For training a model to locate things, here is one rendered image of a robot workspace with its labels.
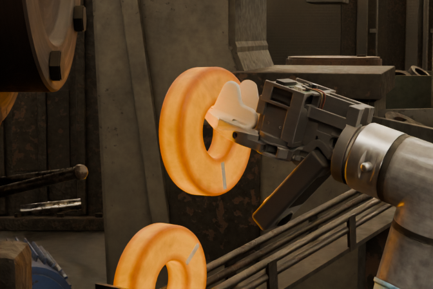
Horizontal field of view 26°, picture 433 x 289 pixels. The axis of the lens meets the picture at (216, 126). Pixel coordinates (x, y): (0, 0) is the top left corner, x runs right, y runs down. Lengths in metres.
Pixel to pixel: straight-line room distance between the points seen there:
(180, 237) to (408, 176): 0.35
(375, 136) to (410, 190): 0.07
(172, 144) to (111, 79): 2.46
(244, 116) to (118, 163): 2.49
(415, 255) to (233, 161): 0.28
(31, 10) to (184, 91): 0.46
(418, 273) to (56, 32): 0.44
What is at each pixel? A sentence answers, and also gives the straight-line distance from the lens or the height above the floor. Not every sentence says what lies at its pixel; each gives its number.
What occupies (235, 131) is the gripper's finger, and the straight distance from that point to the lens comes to 1.04.
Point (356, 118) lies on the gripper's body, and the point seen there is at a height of 0.93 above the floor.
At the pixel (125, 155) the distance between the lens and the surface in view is 3.52.
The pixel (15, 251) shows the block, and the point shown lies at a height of 0.80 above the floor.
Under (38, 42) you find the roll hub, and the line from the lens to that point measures 0.65.
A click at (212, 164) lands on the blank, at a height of 0.87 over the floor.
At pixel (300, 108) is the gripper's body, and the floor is 0.94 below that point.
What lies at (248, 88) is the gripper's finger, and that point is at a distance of 1.10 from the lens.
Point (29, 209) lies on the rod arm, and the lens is 0.82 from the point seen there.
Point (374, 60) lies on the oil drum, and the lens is 5.60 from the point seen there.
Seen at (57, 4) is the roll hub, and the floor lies 1.04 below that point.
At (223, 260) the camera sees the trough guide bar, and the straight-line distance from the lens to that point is 1.35.
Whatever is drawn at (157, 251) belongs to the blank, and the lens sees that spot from 1.16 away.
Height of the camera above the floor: 1.02
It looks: 6 degrees down
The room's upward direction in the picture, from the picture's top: straight up
